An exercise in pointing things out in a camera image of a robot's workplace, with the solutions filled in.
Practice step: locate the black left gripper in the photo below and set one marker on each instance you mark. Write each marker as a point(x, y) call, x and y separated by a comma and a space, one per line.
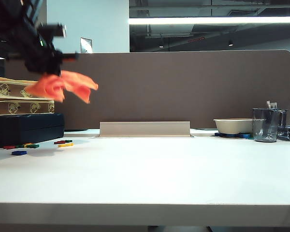
point(38, 59)

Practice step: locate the orange microfiber cloth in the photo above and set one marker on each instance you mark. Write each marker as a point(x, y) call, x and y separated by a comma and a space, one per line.
point(55, 87)

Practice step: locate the red letter magnet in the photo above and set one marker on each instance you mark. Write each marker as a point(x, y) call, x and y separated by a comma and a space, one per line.
point(59, 142)
point(9, 147)

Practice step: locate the yellow letter magnet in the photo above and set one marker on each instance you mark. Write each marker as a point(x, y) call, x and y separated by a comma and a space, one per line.
point(28, 144)
point(65, 145)

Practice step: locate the blue letter magnet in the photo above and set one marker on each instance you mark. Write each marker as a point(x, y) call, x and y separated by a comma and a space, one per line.
point(18, 152)

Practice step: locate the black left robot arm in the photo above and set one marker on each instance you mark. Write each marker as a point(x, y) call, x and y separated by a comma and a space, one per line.
point(4, 29)

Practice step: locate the dark navy case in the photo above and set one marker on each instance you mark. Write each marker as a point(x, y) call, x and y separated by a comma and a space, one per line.
point(26, 130)

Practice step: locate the brown desk partition screen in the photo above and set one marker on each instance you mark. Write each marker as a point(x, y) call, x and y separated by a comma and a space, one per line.
point(183, 91)

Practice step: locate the red LED ceiling sign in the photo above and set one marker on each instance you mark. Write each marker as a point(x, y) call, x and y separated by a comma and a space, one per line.
point(196, 39)

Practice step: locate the white ceiling light strip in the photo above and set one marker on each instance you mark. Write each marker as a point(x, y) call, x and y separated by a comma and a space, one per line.
point(207, 20)

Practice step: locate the black pendant ceiling lamp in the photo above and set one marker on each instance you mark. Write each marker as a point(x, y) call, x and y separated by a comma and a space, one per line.
point(230, 43)

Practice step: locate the white paper bowl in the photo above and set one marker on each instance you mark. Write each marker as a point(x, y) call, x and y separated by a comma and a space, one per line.
point(232, 125)

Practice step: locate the blue flat mat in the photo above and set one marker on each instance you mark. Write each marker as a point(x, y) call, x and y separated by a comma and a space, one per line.
point(241, 135)

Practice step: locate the clear grey plastic cup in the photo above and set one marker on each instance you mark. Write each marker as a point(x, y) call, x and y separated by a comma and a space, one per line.
point(265, 128)

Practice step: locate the utensils in cup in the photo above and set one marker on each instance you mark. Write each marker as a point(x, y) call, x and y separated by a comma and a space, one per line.
point(271, 105)

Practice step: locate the clear grey plastic container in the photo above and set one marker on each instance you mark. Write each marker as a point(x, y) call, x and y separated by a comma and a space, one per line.
point(283, 118)

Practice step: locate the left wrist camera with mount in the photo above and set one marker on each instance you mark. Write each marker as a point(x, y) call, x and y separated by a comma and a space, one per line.
point(52, 31)

